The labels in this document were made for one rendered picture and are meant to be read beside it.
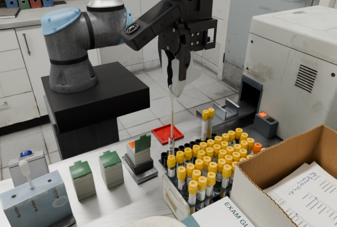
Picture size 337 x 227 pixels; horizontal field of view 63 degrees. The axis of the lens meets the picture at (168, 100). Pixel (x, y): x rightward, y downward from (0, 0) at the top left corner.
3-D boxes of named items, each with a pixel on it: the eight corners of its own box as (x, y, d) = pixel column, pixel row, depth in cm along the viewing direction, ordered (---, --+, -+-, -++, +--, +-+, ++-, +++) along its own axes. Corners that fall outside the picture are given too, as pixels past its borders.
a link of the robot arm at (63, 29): (45, 52, 88) (34, 9, 81) (87, 45, 93) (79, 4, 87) (51, 64, 78) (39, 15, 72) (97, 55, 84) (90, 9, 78)
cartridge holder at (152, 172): (141, 153, 71) (140, 142, 69) (158, 175, 64) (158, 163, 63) (121, 160, 69) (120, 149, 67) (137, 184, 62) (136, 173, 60)
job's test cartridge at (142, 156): (142, 154, 68) (141, 134, 65) (151, 166, 65) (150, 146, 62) (127, 160, 67) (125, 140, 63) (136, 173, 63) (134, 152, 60)
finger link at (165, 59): (192, 88, 58) (195, 47, 53) (168, 95, 55) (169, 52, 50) (184, 82, 60) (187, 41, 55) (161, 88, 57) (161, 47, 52)
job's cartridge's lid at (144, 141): (150, 130, 59) (151, 132, 59) (149, 145, 62) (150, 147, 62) (133, 136, 57) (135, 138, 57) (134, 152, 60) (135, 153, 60)
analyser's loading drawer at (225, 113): (247, 103, 88) (250, 89, 86) (263, 112, 83) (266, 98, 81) (195, 121, 80) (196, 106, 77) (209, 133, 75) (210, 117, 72)
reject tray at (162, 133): (171, 125, 81) (171, 122, 81) (183, 137, 76) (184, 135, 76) (151, 131, 79) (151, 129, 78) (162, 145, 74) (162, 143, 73)
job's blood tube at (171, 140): (172, 166, 66) (172, 133, 61) (175, 169, 65) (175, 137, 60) (167, 168, 66) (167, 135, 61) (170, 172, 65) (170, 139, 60)
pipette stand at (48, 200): (64, 199, 59) (54, 164, 54) (76, 222, 54) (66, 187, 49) (14, 223, 54) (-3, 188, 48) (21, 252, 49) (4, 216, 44)
